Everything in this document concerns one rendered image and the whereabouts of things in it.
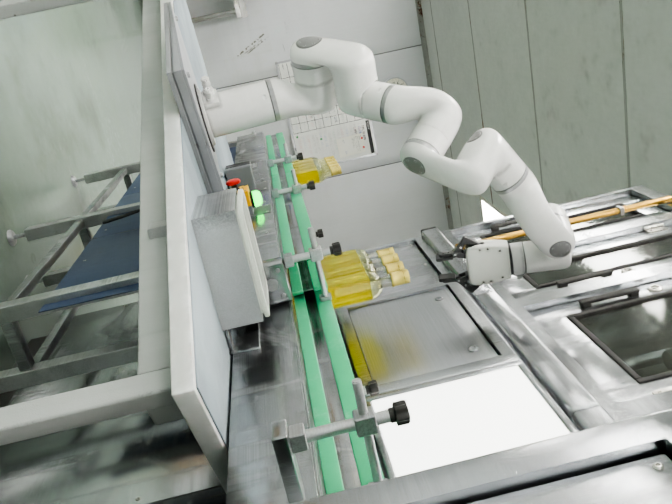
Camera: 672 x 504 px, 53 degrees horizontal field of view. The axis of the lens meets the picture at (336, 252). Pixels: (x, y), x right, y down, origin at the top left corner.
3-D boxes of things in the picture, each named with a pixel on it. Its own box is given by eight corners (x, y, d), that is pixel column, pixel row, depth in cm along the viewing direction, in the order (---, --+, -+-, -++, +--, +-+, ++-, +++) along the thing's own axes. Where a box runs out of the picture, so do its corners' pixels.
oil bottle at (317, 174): (276, 192, 273) (343, 177, 274) (273, 179, 271) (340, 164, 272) (275, 189, 278) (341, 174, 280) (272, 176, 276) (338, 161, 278)
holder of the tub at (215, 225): (229, 356, 126) (270, 346, 126) (190, 219, 116) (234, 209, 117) (231, 318, 142) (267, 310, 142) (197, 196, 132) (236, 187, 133)
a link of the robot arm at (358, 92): (380, 132, 144) (373, 64, 133) (292, 111, 156) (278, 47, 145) (402, 109, 150) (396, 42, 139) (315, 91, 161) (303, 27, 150)
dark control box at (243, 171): (229, 196, 204) (256, 190, 205) (223, 171, 201) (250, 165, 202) (230, 190, 212) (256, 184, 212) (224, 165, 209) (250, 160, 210)
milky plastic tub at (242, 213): (225, 332, 124) (271, 321, 124) (192, 218, 116) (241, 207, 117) (227, 296, 140) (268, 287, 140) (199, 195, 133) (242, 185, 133)
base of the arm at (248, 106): (196, 100, 140) (267, 81, 141) (189, 68, 148) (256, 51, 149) (214, 156, 151) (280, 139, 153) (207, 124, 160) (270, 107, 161)
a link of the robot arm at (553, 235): (490, 177, 149) (542, 236, 157) (497, 209, 139) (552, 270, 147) (522, 155, 145) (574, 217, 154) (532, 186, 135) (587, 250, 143)
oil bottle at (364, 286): (296, 318, 156) (385, 297, 157) (291, 297, 154) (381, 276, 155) (295, 308, 162) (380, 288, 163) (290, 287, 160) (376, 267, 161)
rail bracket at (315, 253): (295, 309, 144) (351, 296, 145) (277, 237, 139) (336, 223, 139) (294, 303, 147) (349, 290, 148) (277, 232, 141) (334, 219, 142)
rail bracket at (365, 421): (251, 537, 83) (426, 493, 84) (216, 424, 77) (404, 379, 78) (251, 510, 87) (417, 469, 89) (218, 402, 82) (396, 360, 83)
